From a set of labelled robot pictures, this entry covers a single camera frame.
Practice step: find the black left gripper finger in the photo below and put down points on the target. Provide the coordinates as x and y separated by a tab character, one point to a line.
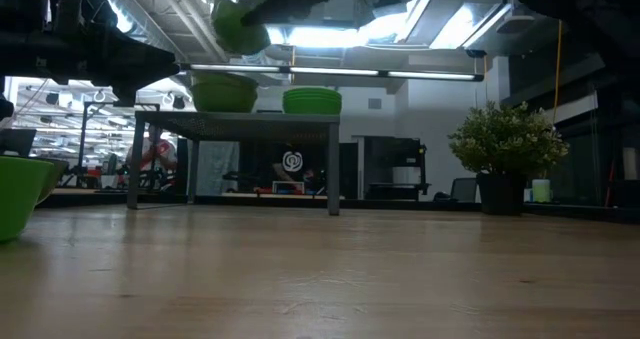
150	64

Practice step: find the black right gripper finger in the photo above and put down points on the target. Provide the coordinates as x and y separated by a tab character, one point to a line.
262	13

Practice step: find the olive green bowl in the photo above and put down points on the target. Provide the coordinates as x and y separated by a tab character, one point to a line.
235	34

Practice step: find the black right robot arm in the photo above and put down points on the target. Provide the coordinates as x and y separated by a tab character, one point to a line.
590	14

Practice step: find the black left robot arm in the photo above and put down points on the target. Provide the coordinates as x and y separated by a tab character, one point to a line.
25	44

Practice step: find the long light bar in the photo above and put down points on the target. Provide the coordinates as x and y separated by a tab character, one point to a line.
330	72

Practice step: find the person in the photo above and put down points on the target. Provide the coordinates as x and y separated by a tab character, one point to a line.
160	154
292	161

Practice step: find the grey perforated metal shelf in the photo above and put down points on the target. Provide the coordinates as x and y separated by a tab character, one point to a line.
235	120

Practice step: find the dark computer monitor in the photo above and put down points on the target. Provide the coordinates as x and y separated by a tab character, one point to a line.
17	141

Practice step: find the white cloth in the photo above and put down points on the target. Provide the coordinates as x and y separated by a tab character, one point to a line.
215	166

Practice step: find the small potted green plant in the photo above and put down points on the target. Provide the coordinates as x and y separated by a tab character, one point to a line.
505	139

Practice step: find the grey office chair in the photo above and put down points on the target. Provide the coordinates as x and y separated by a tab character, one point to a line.
464	189

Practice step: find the pale green cup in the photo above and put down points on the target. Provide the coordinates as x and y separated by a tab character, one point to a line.
541	190

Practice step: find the grey wall vent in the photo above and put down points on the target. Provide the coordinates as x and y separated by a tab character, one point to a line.
374	103

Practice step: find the black security camera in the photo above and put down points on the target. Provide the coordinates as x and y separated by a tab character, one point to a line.
475	53

